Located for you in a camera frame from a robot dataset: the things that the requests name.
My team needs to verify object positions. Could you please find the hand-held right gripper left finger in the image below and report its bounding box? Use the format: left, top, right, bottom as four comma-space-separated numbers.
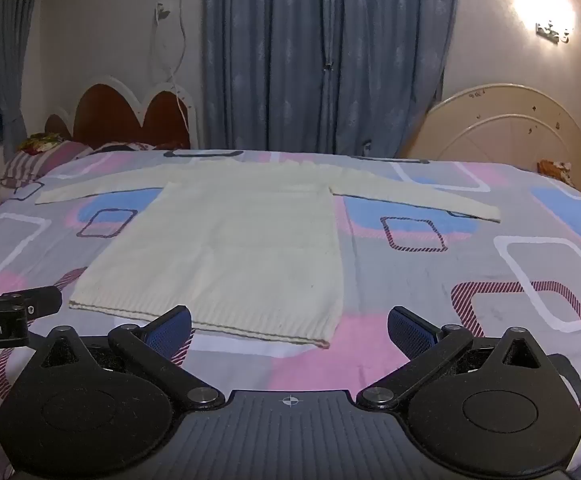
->
34, 304, 226, 410

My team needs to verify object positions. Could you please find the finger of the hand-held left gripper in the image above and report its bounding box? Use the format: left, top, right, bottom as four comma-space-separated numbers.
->
0, 285, 64, 319

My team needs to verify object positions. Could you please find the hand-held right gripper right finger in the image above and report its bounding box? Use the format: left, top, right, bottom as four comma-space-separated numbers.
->
355, 305, 550, 410

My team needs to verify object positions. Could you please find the cream knitted sweater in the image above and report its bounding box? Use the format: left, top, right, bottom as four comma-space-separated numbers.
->
34, 152, 502, 350

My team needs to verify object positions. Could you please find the patterned pink grey bedsheet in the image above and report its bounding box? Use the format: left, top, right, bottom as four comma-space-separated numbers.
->
0, 148, 581, 480

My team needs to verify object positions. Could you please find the pink striped pillow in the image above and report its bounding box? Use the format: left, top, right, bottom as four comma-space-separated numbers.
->
0, 140, 94, 192

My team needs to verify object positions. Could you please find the yellow red printed cloth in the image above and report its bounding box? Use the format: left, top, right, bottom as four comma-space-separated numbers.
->
18, 132, 66, 155

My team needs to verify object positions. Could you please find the black cloth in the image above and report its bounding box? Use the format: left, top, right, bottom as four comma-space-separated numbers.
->
93, 142, 157, 155

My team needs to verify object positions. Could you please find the brown scalloped headboard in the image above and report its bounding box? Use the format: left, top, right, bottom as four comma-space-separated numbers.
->
44, 75, 202, 151

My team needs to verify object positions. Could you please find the orange small object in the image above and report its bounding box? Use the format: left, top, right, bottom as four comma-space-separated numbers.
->
537, 159, 573, 183

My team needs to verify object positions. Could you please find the blue grey window curtain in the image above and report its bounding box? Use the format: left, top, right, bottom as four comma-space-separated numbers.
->
0, 0, 44, 162

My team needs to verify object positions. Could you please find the white charger with cable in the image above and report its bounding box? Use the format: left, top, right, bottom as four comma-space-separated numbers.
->
151, 1, 191, 133

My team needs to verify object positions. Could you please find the glowing wall lamp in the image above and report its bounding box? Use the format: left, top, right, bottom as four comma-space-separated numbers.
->
511, 0, 577, 46

